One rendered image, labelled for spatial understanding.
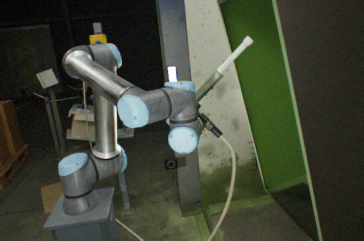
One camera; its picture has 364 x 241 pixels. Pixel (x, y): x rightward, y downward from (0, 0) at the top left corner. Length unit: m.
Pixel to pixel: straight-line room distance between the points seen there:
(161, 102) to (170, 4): 1.36
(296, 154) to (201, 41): 1.02
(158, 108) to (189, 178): 1.59
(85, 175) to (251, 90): 1.02
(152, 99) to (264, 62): 1.03
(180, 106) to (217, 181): 1.63
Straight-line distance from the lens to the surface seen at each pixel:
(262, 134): 1.74
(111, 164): 1.52
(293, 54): 1.04
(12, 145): 4.49
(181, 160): 2.21
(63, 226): 1.53
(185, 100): 0.79
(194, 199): 2.40
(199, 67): 2.06
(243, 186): 2.45
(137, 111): 0.71
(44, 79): 3.80
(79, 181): 1.49
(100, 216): 1.49
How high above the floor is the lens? 1.43
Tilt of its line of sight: 14 degrees down
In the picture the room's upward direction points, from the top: 6 degrees counter-clockwise
